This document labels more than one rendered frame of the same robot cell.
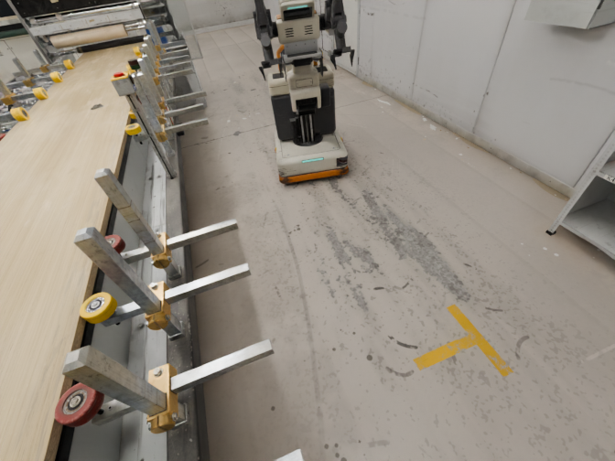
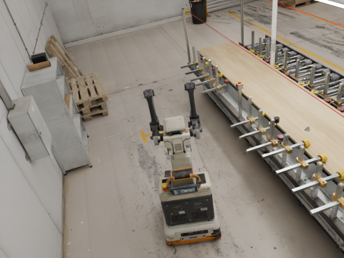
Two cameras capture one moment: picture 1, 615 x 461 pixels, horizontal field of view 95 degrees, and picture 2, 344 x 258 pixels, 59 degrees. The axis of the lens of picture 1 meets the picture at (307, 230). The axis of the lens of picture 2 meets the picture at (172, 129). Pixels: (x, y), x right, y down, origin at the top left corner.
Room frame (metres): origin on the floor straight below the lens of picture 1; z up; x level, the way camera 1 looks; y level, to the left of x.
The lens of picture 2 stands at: (4.78, 0.03, 3.08)
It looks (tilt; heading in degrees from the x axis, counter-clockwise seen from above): 36 degrees down; 184
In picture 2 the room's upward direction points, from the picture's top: 11 degrees counter-clockwise
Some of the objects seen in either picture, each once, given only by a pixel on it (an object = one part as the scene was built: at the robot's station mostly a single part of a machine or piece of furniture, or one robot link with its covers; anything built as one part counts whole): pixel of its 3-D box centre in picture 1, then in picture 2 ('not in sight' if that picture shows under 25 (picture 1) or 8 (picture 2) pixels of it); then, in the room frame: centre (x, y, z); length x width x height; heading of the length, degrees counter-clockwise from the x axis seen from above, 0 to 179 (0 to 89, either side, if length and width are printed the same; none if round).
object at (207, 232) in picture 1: (179, 241); (214, 89); (0.75, 0.47, 0.82); 0.43 x 0.03 x 0.04; 105
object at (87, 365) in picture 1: (147, 399); (205, 70); (0.21, 0.40, 0.87); 0.04 x 0.04 x 0.48; 15
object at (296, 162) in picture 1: (308, 150); (190, 212); (2.44, -0.12, 0.16); 0.67 x 0.64 x 0.25; 1
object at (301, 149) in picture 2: (158, 78); (299, 165); (2.63, 1.03, 0.90); 0.04 x 0.04 x 0.48; 15
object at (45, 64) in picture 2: not in sight; (39, 65); (0.70, -1.97, 1.59); 0.30 x 0.08 x 0.08; 105
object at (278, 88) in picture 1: (303, 101); (186, 194); (2.54, -0.12, 0.59); 0.55 x 0.34 x 0.83; 91
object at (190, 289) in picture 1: (179, 294); (208, 81); (0.51, 0.41, 0.83); 0.43 x 0.03 x 0.04; 105
